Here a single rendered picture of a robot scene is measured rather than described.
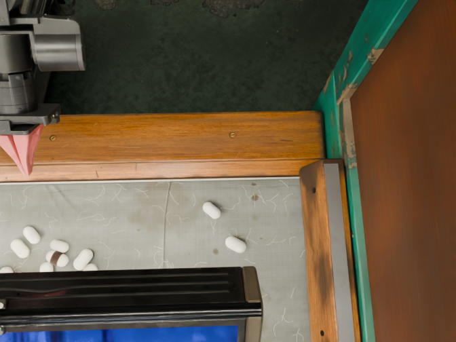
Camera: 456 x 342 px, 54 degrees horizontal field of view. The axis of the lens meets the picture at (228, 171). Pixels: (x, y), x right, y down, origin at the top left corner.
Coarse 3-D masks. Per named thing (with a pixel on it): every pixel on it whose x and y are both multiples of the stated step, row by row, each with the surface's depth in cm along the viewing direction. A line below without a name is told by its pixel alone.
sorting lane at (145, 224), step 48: (0, 192) 79; (48, 192) 79; (96, 192) 79; (144, 192) 79; (192, 192) 80; (240, 192) 80; (288, 192) 80; (0, 240) 77; (48, 240) 77; (96, 240) 77; (144, 240) 77; (192, 240) 77; (288, 240) 78; (288, 288) 76; (288, 336) 74
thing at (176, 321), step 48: (0, 288) 42; (48, 288) 42; (96, 288) 42; (144, 288) 42; (192, 288) 42; (240, 288) 42; (0, 336) 40; (48, 336) 40; (96, 336) 41; (144, 336) 41; (192, 336) 41; (240, 336) 41
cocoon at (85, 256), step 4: (80, 252) 75; (84, 252) 74; (88, 252) 75; (80, 256) 74; (84, 256) 74; (88, 256) 74; (92, 256) 75; (76, 260) 74; (80, 260) 74; (84, 260) 74; (88, 260) 75; (76, 264) 74; (80, 264) 74; (84, 264) 74; (76, 268) 74; (80, 268) 74
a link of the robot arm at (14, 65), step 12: (12, 24) 58; (24, 24) 59; (0, 36) 56; (12, 36) 57; (24, 36) 59; (0, 48) 57; (12, 48) 57; (24, 48) 59; (0, 60) 57; (12, 60) 58; (24, 60) 59; (36, 60) 60; (0, 72) 58; (12, 72) 58
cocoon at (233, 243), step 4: (232, 236) 76; (228, 240) 76; (232, 240) 76; (236, 240) 76; (240, 240) 76; (228, 244) 76; (232, 244) 75; (236, 244) 75; (240, 244) 75; (244, 244) 76; (232, 248) 76; (236, 248) 75; (240, 248) 75; (244, 248) 76; (240, 252) 76
